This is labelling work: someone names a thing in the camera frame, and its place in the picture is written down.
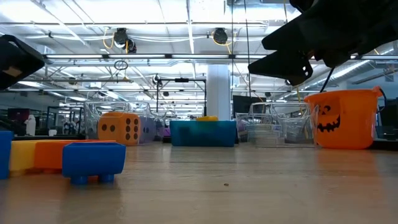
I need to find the teal plastic bin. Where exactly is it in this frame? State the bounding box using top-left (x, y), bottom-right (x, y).
top-left (169, 120), bottom-right (237, 147)

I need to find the purple foam die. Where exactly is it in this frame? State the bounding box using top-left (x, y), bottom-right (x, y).
top-left (139, 116), bottom-right (157, 144)

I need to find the orange foam die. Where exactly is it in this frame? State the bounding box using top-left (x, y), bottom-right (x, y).
top-left (97, 111), bottom-right (141, 146)

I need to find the dark blue small brick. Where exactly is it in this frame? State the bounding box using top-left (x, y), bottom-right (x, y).
top-left (62, 142), bottom-right (127, 186)

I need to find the dark background monitor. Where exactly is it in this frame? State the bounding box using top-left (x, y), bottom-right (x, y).
top-left (7, 108), bottom-right (31, 123)

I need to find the black cable with coil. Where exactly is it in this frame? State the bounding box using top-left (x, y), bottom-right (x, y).
top-left (243, 0), bottom-right (252, 99)

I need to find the orange pumpkin bucket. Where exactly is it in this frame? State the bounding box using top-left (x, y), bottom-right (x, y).
top-left (303, 86), bottom-right (384, 151)

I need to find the black table frame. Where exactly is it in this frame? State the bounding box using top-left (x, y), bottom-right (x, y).
top-left (12, 134), bottom-right (398, 152)

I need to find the black stand frame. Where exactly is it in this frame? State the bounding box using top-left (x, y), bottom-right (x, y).
top-left (155, 78), bottom-right (207, 121)

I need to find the long ceiling light rail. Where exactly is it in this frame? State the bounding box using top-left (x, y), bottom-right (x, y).
top-left (43, 54), bottom-right (398, 61)

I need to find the black monitor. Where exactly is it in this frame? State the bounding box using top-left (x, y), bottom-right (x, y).
top-left (232, 95), bottom-right (267, 119)

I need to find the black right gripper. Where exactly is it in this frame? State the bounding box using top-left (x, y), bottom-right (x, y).
top-left (248, 0), bottom-right (398, 87)

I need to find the orange-red toy brick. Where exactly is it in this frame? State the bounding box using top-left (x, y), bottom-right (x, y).
top-left (33, 139), bottom-right (118, 184)

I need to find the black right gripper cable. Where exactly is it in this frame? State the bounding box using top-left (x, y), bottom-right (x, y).
top-left (320, 67), bottom-right (336, 93)

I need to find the white bottle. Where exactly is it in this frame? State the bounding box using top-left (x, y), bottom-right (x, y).
top-left (24, 114), bottom-right (37, 133)

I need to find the yellow-orange brick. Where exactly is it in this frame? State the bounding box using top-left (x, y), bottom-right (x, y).
top-left (9, 139), bottom-right (40, 177)

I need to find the white building column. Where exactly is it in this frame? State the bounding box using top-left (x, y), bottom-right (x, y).
top-left (206, 64), bottom-right (233, 122)

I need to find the dark laptop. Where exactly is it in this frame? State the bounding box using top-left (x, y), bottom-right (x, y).
top-left (374, 98), bottom-right (398, 141)

